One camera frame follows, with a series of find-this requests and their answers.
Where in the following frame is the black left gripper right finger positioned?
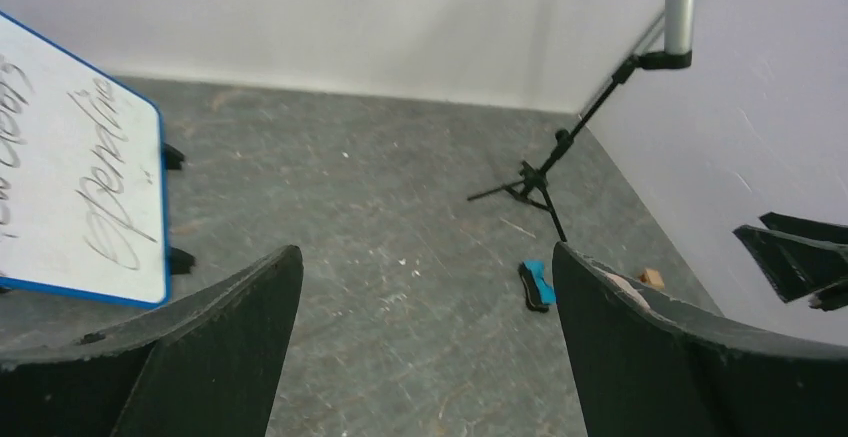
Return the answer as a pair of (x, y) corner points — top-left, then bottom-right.
(552, 242), (847, 436)

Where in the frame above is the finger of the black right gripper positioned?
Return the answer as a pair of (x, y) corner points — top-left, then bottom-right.
(759, 212), (847, 245)
(733, 225), (847, 311)

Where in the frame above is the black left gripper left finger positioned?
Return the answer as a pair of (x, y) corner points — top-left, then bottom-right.
(1, 245), (304, 437)

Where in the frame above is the blue whiteboard eraser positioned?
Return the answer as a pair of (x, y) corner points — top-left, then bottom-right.
(517, 260), (556, 313)

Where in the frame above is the blue framed whiteboard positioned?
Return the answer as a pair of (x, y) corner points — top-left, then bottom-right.
(1, 15), (193, 309)

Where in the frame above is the small wooden cube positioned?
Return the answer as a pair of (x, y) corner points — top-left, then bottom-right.
(638, 268), (665, 289)

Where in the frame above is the black tripod stand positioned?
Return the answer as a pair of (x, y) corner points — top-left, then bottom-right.
(467, 51), (693, 242)

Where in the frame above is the silver pole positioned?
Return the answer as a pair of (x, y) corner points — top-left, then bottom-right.
(664, 0), (695, 55)

